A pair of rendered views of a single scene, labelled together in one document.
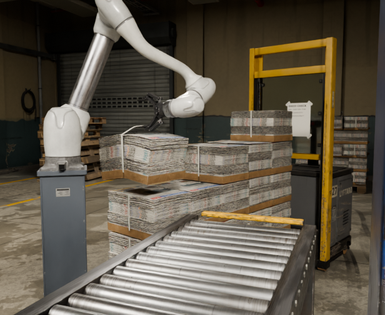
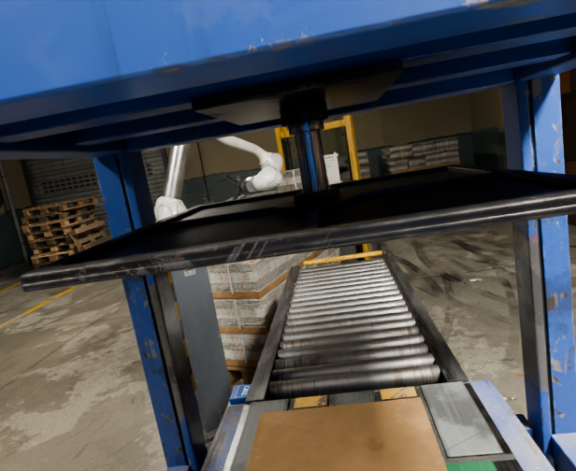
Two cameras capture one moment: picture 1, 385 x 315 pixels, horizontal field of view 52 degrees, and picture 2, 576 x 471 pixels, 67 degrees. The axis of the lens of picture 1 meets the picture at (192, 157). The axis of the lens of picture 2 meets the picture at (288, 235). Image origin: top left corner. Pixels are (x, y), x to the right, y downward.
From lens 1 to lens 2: 81 cm
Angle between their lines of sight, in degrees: 15
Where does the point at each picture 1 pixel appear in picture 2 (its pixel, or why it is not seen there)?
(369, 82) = (358, 118)
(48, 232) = (184, 307)
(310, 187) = not seen: hidden behind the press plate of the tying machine
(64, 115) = (177, 206)
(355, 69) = not seen: hidden behind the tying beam
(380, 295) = (528, 244)
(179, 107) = (263, 182)
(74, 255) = (208, 321)
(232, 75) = not seen: hidden behind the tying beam
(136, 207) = (237, 273)
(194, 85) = (268, 162)
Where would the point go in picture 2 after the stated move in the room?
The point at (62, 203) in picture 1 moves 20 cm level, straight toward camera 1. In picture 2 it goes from (191, 280) to (207, 286)
